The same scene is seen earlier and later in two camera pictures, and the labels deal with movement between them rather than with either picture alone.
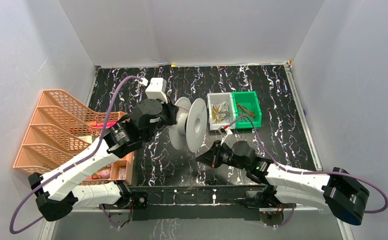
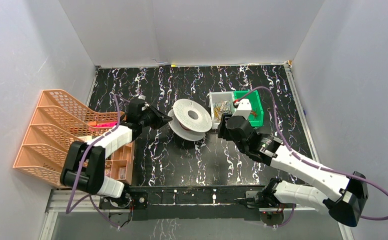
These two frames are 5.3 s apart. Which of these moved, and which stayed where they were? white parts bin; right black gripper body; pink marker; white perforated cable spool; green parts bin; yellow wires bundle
Moved: white perforated cable spool; right black gripper body
Stayed: pink marker; green parts bin; yellow wires bundle; white parts bin
